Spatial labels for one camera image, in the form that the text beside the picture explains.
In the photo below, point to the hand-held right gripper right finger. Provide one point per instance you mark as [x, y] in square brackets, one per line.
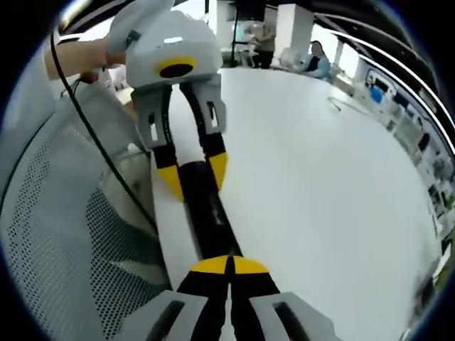
[259, 305]

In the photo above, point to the person's left hand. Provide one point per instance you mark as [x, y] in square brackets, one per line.
[115, 60]

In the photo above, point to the row of office desks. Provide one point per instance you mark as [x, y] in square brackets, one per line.
[419, 142]

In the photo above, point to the white pillar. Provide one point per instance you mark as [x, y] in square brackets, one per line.
[295, 25]

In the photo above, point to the grey mesh office chair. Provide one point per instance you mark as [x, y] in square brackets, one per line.
[53, 213]

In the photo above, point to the black display on stand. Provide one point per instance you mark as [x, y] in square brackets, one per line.
[249, 9]

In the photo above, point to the black remote control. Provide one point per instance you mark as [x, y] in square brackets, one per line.
[209, 220]

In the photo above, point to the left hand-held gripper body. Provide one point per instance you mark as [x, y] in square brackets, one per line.
[170, 42]

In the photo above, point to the blue container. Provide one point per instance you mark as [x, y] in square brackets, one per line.
[378, 95]

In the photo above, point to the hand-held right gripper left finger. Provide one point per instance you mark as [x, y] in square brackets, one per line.
[199, 305]

